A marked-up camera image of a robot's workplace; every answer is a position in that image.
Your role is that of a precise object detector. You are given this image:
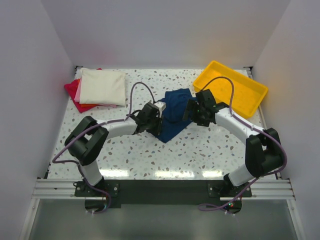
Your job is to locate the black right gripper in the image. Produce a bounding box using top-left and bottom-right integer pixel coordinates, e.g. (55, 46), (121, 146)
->
(182, 99), (210, 128)

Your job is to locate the blue Mickey t-shirt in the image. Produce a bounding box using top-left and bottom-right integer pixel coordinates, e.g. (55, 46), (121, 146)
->
(156, 88), (196, 143)

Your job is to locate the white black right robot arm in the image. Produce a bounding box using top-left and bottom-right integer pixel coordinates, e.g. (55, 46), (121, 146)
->
(183, 90), (287, 197)

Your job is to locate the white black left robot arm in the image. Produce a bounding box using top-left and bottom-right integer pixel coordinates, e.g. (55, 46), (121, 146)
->
(64, 101), (166, 196)

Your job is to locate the yellow plastic tray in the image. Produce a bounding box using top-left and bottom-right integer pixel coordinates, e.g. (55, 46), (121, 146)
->
(192, 61), (268, 119)

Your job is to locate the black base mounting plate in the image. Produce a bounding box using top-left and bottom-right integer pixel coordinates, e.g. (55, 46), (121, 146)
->
(73, 179), (252, 212)

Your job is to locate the cream folded t-shirt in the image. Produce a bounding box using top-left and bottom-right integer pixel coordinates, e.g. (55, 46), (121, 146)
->
(79, 68), (126, 106)

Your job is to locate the pink folded t-shirt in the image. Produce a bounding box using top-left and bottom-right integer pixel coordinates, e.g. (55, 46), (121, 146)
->
(74, 78), (117, 108)

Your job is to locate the red folded t-shirt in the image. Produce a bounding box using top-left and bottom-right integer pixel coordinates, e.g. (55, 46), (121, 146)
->
(64, 68), (97, 114)

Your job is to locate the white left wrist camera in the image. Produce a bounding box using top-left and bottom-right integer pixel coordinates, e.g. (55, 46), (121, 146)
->
(154, 101), (166, 113)

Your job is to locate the aluminium frame rail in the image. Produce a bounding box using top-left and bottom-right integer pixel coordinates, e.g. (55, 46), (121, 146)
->
(31, 179), (295, 200)

